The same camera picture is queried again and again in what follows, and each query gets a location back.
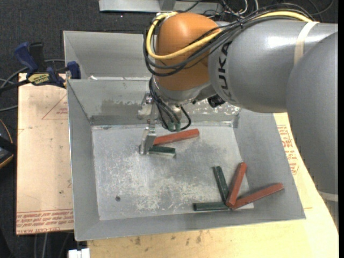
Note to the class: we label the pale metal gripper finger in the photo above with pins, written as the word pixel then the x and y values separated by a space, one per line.
pixel 152 140
pixel 144 144

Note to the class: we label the dark green flat block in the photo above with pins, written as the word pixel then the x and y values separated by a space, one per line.
pixel 162 151
pixel 221 183
pixel 209 206

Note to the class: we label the red-brown flat block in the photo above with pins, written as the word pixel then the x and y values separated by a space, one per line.
pixel 177 136
pixel 258 195
pixel 236 184

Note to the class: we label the grey metal bin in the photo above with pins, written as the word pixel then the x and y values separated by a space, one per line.
pixel 129 176

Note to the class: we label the brown cardboard board, red print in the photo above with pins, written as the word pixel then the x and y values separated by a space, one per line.
pixel 43 157

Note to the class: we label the black cylinder on white bracket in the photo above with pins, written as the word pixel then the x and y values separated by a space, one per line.
pixel 215 101

